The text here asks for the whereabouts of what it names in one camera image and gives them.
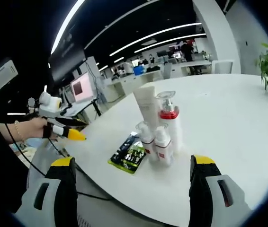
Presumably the white skincare tube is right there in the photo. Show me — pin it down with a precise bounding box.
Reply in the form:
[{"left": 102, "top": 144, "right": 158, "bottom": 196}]
[{"left": 133, "top": 85, "right": 160, "bottom": 133}]

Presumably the large red-collar pump bottle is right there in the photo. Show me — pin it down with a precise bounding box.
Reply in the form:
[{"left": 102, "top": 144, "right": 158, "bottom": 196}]
[{"left": 156, "top": 90, "right": 182, "bottom": 152}]

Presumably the small white pump bottle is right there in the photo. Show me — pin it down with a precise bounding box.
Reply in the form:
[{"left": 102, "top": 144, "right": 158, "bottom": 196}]
[
  {"left": 134, "top": 120, "right": 155, "bottom": 162},
  {"left": 153, "top": 123, "right": 175, "bottom": 166}
]

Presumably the black cable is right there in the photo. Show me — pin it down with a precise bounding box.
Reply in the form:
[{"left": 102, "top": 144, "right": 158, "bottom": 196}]
[{"left": 5, "top": 122, "right": 111, "bottom": 202}]

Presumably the white chair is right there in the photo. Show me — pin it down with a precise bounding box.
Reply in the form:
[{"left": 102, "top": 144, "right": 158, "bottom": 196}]
[{"left": 213, "top": 60, "right": 234, "bottom": 75}]

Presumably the pink screen monitor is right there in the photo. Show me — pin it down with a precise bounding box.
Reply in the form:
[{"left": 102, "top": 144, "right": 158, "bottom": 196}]
[{"left": 70, "top": 71, "right": 97, "bottom": 104}]

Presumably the grey mesh office chair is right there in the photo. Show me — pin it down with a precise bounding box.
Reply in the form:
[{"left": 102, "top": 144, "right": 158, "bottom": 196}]
[{"left": 27, "top": 141, "right": 134, "bottom": 227}]

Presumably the large dark screen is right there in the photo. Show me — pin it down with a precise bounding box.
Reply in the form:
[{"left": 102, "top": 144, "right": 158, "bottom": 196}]
[{"left": 48, "top": 23, "right": 88, "bottom": 84}]

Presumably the pearl bracelet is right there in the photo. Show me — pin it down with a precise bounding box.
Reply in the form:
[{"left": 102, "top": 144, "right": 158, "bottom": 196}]
[{"left": 14, "top": 120, "right": 24, "bottom": 140}]

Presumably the person's left hand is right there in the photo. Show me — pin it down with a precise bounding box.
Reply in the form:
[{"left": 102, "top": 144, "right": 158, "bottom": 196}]
[{"left": 25, "top": 117, "right": 54, "bottom": 142}]

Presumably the black monitor stand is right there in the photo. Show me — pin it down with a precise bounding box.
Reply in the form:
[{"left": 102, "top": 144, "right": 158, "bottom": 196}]
[{"left": 90, "top": 98, "right": 102, "bottom": 117}]

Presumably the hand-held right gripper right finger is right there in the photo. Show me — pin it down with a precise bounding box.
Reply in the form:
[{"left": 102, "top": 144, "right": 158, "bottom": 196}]
[{"left": 188, "top": 155, "right": 253, "bottom": 227}]

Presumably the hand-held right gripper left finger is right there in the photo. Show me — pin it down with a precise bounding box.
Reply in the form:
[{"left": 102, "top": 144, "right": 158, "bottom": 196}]
[{"left": 18, "top": 156, "right": 78, "bottom": 227}]

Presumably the green skincare sachet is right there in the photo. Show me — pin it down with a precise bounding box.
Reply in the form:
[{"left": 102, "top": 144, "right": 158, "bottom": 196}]
[{"left": 107, "top": 133, "right": 147, "bottom": 175}]

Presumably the ceiling air conditioner unit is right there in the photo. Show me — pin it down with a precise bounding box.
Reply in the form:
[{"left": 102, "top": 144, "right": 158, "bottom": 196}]
[{"left": 0, "top": 59, "right": 19, "bottom": 92}]

